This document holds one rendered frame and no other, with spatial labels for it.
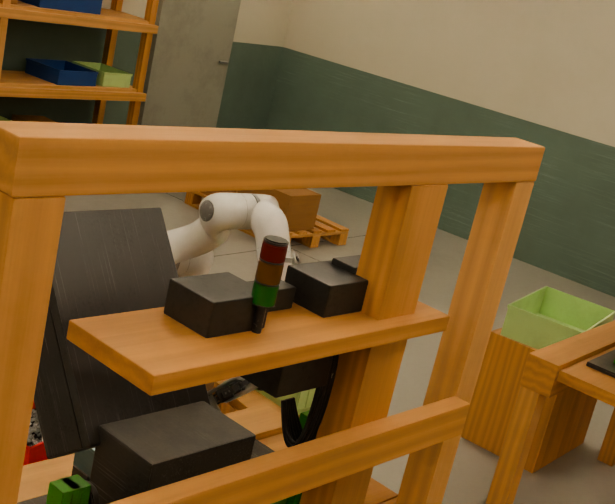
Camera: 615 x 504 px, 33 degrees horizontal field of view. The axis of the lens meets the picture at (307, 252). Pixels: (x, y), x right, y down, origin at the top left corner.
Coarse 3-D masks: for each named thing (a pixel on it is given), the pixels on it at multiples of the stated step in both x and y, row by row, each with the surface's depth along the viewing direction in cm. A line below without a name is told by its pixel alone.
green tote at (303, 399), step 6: (258, 390) 359; (306, 390) 346; (312, 390) 349; (270, 396) 354; (282, 396) 350; (288, 396) 348; (294, 396) 346; (300, 396) 345; (306, 396) 348; (312, 396) 350; (276, 402) 352; (300, 402) 346; (306, 402) 348; (300, 408) 348; (306, 408) 349
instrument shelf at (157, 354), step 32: (96, 320) 191; (128, 320) 194; (160, 320) 198; (288, 320) 214; (320, 320) 218; (352, 320) 222; (384, 320) 227; (416, 320) 232; (448, 320) 241; (96, 352) 184; (128, 352) 180; (160, 352) 184; (192, 352) 187; (224, 352) 190; (256, 352) 193; (288, 352) 199; (320, 352) 207; (160, 384) 176; (192, 384) 182
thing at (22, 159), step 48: (0, 144) 146; (48, 144) 147; (96, 144) 153; (144, 144) 160; (192, 144) 167; (240, 144) 175; (288, 144) 184; (336, 144) 194; (384, 144) 206; (432, 144) 218; (480, 144) 234; (528, 144) 252; (48, 192) 149; (96, 192) 156; (144, 192) 163
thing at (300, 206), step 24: (192, 192) 881; (216, 192) 862; (240, 192) 840; (264, 192) 823; (288, 192) 815; (312, 192) 834; (288, 216) 812; (312, 216) 835; (312, 240) 840; (336, 240) 867
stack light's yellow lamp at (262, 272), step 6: (258, 264) 199; (264, 264) 197; (270, 264) 197; (258, 270) 199; (264, 270) 198; (270, 270) 197; (276, 270) 198; (282, 270) 199; (258, 276) 199; (264, 276) 198; (270, 276) 198; (276, 276) 198; (258, 282) 199; (264, 282) 198; (270, 282) 198; (276, 282) 199
